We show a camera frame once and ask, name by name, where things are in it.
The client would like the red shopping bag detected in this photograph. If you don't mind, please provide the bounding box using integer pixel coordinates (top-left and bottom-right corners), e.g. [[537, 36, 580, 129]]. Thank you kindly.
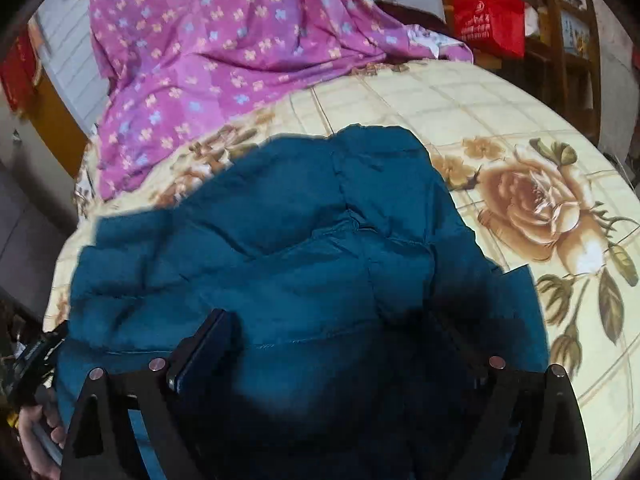
[[451, 0, 525, 60]]

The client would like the person's left hand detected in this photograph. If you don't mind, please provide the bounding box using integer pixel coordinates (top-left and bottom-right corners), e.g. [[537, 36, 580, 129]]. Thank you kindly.
[[16, 401, 66, 480]]

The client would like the grey refrigerator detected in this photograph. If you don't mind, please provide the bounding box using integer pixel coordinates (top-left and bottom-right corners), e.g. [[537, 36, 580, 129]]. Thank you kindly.
[[1, 157, 78, 321]]

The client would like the red Chinese knot ornament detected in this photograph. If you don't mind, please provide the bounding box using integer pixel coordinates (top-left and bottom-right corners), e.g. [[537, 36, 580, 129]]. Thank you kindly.
[[1, 25, 42, 115]]

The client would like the purple floral quilt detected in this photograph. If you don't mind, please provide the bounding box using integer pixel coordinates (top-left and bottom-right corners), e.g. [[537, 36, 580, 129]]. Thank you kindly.
[[89, 0, 473, 200]]

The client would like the cream floral bed sheet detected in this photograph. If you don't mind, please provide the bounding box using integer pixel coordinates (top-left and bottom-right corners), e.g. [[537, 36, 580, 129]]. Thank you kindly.
[[46, 61, 639, 479]]

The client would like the wooden shelf rack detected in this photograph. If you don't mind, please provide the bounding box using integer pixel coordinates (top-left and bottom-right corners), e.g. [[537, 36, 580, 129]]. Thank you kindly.
[[491, 0, 604, 143]]

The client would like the blue quilted down jacket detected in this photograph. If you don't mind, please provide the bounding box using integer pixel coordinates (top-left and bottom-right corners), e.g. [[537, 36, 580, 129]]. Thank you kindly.
[[55, 126, 549, 479]]

